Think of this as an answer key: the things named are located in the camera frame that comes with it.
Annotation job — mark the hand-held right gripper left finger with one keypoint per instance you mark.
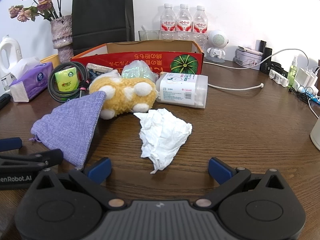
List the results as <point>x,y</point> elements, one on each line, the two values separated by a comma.
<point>98,171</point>

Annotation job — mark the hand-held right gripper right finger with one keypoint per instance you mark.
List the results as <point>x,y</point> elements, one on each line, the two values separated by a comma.
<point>221,171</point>

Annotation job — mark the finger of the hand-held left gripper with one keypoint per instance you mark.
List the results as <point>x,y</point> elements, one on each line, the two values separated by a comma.
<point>50,157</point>
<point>10,145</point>

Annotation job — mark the purple cloth pouch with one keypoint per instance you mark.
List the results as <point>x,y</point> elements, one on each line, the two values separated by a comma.
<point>70,127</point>

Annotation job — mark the white tissue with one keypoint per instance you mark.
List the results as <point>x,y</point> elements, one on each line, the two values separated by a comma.
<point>162,135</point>

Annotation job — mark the green tissue pack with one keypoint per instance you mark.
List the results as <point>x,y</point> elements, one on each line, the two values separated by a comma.
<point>66,80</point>

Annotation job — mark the yellow plush toy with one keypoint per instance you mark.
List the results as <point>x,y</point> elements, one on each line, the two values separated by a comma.
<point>125,92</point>

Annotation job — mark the white wipes packet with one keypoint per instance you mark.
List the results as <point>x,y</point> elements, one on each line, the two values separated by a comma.
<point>182,90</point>

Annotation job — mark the clear packaged item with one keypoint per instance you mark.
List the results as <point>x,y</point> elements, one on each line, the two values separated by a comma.
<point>97,70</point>

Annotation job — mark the iridescent plastic bag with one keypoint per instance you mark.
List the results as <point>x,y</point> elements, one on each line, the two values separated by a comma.
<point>137,70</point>

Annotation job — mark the red cardboard box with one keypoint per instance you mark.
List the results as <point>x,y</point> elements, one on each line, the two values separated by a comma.
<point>155,60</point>

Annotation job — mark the white cylinder container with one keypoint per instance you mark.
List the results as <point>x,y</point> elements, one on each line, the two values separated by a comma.
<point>316,135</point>

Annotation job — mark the dark blue case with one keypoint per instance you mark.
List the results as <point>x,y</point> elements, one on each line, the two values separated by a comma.
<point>4,101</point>

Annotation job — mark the purple tissue box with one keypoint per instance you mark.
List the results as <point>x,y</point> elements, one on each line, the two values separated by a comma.
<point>35,80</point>

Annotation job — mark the white plastic jug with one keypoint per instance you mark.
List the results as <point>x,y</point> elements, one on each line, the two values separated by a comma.
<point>11,52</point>

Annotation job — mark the yellow cup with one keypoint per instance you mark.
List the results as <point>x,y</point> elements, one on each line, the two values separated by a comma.
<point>51,58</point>

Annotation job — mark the white power strip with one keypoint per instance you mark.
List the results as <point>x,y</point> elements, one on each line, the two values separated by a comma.
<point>278,78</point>

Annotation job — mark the white tin box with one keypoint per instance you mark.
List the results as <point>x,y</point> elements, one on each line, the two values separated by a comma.
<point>247,60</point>

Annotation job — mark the purple white ceramic vase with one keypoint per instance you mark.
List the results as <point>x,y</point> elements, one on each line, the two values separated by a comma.
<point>62,37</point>

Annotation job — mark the tall black box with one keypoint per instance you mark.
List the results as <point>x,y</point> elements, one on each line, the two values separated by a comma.
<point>266,60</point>

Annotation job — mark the green spray bottle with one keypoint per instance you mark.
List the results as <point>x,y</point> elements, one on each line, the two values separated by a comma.
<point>292,73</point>

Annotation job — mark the white robot-shaped speaker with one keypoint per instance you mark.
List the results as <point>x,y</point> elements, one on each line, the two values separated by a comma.
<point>217,40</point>

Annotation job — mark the small black box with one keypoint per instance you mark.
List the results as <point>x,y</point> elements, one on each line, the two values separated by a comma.
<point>263,45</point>

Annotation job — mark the glass cup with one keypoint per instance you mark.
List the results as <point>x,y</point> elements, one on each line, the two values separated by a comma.
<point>150,35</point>

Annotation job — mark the clear water bottle red label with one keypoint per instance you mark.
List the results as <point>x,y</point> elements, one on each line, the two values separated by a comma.
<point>184,25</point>
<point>200,27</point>
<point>168,25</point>

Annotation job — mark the black paper bag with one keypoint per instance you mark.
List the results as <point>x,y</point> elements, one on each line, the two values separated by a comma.
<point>102,15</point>

